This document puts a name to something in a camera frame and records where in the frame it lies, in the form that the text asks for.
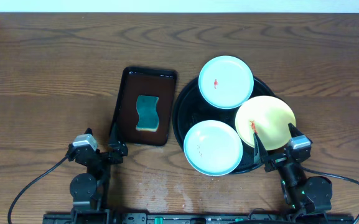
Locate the yellow plate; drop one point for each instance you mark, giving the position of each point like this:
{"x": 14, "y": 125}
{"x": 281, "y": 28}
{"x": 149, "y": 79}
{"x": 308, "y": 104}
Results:
{"x": 266, "y": 116}

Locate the green yellow sponge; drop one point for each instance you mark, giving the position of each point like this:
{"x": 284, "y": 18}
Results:
{"x": 146, "y": 107}

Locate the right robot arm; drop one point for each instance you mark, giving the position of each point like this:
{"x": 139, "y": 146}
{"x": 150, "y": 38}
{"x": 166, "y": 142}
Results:
{"x": 306, "y": 195}

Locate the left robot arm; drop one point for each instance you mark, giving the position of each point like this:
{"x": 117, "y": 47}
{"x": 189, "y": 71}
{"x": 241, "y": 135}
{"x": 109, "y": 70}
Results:
{"x": 90, "y": 189}

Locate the light blue plate ketchup stain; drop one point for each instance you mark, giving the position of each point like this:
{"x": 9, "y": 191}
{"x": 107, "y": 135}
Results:
{"x": 226, "y": 82}

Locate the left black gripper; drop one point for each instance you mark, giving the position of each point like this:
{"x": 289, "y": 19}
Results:
{"x": 103, "y": 156}

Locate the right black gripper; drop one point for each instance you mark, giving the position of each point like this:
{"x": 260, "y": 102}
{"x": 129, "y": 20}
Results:
{"x": 261, "y": 156}

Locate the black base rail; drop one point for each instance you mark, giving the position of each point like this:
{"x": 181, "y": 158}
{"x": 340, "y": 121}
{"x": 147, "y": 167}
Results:
{"x": 161, "y": 218}

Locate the black round tray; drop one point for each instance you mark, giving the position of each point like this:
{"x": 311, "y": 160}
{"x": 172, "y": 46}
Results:
{"x": 191, "y": 108}

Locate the light blue front plate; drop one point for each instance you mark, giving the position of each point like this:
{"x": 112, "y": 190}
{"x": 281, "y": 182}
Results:
{"x": 213, "y": 148}

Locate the black rectangular water tray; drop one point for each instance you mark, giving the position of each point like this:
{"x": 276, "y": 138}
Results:
{"x": 144, "y": 81}

